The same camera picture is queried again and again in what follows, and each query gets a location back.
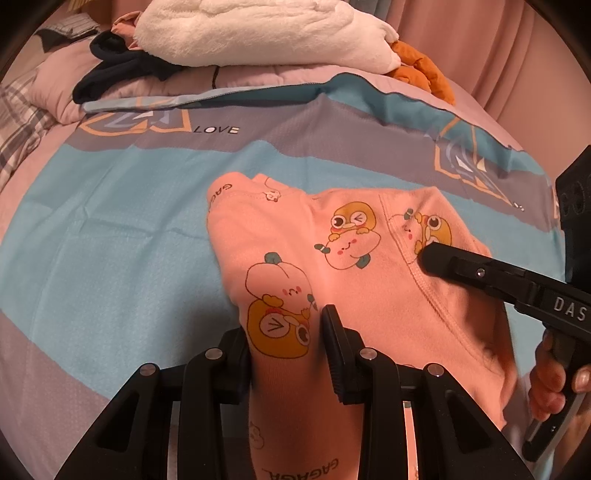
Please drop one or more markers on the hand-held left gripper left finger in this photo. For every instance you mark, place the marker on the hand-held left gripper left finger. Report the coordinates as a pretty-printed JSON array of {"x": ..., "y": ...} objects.
[{"x": 235, "y": 364}]

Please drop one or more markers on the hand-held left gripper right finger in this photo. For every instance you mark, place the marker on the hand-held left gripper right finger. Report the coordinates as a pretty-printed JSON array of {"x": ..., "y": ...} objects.
[{"x": 333, "y": 350}]

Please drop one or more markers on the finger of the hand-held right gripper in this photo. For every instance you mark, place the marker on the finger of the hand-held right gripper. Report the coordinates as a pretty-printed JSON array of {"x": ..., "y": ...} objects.
[{"x": 461, "y": 265}]

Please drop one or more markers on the peach cartoon print pants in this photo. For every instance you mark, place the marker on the peach cartoon print pants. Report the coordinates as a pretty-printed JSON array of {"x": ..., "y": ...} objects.
[{"x": 369, "y": 286}]

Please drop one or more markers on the person's right hand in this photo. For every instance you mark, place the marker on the person's right hand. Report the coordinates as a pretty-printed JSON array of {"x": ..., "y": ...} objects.
[{"x": 547, "y": 383}]

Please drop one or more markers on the blue grey printed bedsheet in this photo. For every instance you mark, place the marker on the blue grey printed bedsheet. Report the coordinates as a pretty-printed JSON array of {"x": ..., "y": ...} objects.
[{"x": 115, "y": 240}]

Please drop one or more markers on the orange plush toy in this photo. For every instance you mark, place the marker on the orange plush toy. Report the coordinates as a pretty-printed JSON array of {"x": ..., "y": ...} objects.
[{"x": 425, "y": 69}]

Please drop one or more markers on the pink curtain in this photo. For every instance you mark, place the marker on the pink curtain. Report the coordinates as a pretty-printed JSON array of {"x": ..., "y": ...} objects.
[{"x": 485, "y": 55}]

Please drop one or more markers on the pink quilt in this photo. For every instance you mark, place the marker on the pink quilt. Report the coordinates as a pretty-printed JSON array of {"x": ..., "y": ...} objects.
[{"x": 184, "y": 81}]

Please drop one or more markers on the white fluffy blanket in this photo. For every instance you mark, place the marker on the white fluffy blanket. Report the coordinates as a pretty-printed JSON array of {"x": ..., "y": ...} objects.
[{"x": 254, "y": 32}]

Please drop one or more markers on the grey plaid cloth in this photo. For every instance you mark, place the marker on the grey plaid cloth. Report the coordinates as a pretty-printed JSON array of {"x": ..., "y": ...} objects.
[{"x": 21, "y": 129}]

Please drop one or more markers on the dark navy cloth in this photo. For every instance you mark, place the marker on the dark navy cloth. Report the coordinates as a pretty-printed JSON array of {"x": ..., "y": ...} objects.
[{"x": 115, "y": 69}]

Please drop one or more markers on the peach cloth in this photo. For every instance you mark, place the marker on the peach cloth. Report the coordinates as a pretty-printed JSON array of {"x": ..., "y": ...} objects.
[{"x": 122, "y": 27}]

